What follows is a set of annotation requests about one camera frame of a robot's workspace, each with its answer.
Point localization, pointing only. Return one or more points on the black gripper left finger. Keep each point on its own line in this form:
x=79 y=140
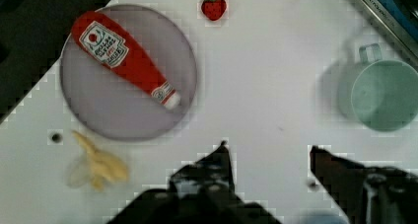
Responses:
x=205 y=186

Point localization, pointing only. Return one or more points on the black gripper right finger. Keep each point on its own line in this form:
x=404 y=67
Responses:
x=367 y=195

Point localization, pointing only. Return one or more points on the blue plastic bowl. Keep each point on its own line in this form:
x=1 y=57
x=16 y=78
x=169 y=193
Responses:
x=322 y=218

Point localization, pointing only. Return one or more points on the green plastic mug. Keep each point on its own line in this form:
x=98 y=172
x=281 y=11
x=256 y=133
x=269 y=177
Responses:
x=373 y=93

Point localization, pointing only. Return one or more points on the yellow peeled toy banana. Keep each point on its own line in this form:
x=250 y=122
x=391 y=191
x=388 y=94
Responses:
x=96 y=166

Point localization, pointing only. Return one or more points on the grey round plate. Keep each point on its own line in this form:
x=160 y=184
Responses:
x=111 y=106

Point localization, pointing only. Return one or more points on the red toy strawberry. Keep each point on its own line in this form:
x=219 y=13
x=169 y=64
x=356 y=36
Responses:
x=213 y=9

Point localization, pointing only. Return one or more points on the red ketchup bottle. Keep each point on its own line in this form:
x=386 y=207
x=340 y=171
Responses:
x=113 y=47

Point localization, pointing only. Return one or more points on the black toaster oven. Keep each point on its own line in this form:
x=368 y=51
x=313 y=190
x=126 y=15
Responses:
x=396 y=21

